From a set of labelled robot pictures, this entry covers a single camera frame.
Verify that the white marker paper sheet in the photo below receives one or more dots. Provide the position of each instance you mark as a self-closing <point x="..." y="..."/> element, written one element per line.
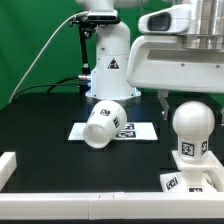
<point x="132" y="131"/>

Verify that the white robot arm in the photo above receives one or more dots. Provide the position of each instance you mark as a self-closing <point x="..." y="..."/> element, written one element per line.
<point x="113" y="46"/>

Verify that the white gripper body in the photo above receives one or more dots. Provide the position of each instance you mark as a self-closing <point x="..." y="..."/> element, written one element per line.
<point x="160" y="62"/>

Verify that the white barrier block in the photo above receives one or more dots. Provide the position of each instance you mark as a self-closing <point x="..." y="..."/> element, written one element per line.
<point x="8" y="165"/>
<point x="216" y="175"/>

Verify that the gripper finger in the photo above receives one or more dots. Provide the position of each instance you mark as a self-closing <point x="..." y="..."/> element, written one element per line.
<point x="163" y="99"/>

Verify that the white left barrier block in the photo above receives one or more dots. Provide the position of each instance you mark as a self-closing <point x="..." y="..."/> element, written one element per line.
<point x="8" y="165"/>

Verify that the white lamp shade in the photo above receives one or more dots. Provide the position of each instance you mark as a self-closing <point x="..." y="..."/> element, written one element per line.
<point x="106" y="120"/>

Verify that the white lamp bulb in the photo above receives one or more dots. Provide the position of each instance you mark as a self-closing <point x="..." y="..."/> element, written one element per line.
<point x="193" y="122"/>

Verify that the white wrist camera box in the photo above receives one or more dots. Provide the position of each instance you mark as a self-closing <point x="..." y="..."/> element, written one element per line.
<point x="187" y="18"/>

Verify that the white front barrier wall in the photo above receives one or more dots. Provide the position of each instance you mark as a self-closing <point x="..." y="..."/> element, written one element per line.
<point x="106" y="206"/>

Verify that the white lamp base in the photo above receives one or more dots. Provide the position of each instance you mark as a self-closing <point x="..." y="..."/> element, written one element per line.
<point x="191" y="176"/>

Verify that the white right barrier block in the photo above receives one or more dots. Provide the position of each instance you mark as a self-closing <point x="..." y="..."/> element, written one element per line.
<point x="216" y="175"/>

